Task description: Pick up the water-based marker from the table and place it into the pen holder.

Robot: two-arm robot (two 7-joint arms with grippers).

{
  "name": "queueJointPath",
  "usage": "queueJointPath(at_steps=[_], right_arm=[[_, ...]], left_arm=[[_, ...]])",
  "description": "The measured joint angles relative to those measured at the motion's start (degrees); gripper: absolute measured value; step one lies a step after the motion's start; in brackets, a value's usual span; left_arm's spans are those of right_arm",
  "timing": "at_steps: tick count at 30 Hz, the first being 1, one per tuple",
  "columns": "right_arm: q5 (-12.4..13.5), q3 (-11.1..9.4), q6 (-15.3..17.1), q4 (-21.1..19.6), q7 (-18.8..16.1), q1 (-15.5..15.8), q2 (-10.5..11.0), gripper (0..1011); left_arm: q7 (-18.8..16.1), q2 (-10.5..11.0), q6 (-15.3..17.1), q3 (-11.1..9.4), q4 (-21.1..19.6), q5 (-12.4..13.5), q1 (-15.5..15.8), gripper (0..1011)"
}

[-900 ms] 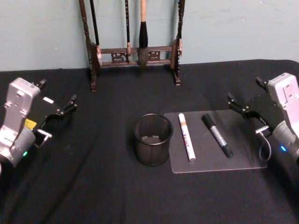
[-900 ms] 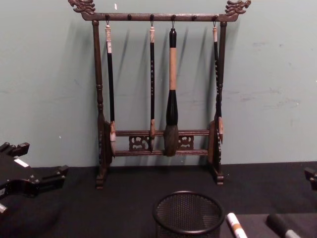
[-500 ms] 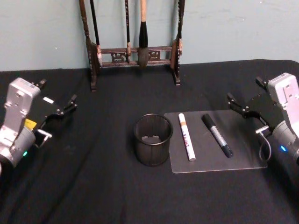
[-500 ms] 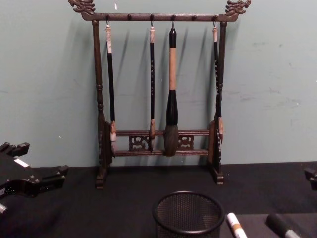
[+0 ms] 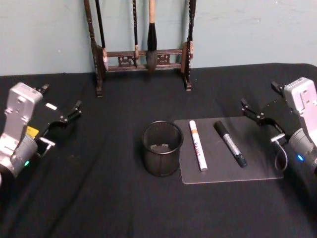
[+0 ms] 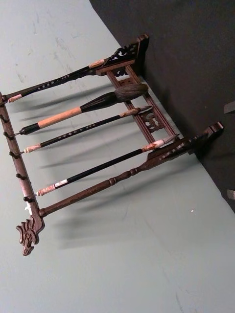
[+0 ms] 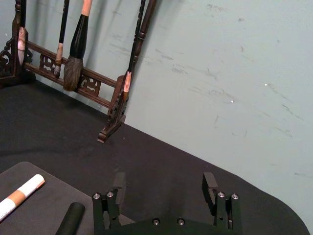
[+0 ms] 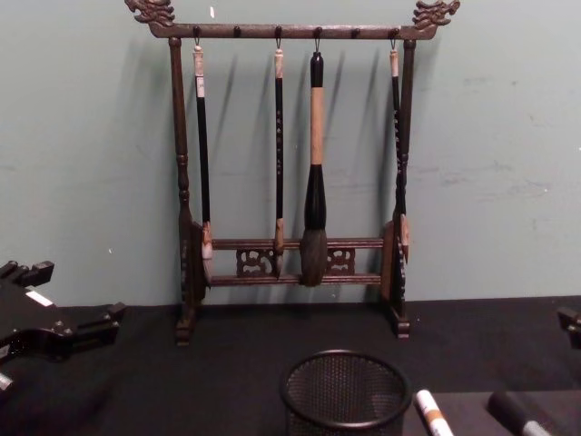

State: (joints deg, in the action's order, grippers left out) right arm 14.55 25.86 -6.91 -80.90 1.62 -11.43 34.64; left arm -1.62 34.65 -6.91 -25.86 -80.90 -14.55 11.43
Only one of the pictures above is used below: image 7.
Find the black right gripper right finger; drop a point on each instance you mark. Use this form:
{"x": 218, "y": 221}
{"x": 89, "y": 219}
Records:
{"x": 223, "y": 208}

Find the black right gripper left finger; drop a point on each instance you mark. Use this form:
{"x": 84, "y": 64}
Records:
{"x": 111, "y": 208}

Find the black cylindrical roll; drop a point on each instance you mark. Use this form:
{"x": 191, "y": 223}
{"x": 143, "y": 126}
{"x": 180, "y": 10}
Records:
{"x": 71, "y": 220}

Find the dark grey felt mat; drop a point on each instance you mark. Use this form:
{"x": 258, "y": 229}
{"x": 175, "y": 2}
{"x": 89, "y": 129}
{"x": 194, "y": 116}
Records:
{"x": 51, "y": 193}

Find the black table cloth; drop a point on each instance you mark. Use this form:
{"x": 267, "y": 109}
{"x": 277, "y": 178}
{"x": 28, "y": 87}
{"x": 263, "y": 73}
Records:
{"x": 159, "y": 161}

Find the white paper roll, brown band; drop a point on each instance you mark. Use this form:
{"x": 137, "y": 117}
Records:
{"x": 23, "y": 192}

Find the dark carved wooden brush rack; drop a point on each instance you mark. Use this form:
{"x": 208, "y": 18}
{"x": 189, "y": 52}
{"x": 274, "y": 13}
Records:
{"x": 95, "y": 86}

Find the large brush with grey bristles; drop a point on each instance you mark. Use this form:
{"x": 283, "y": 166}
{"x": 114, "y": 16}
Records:
{"x": 73, "y": 71}

